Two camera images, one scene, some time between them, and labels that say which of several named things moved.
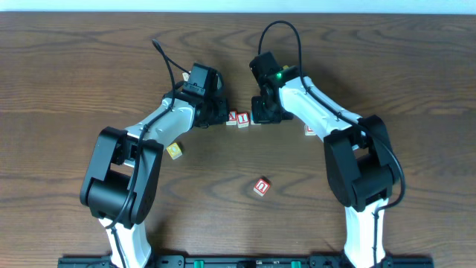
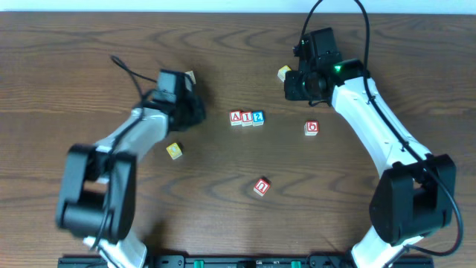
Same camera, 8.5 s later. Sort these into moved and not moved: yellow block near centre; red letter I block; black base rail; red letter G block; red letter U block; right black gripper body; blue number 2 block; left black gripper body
Moved: left black gripper body; right black gripper body; red letter I block
Not moved: yellow block near centre; red letter G block; black base rail; red letter U block; blue number 2 block
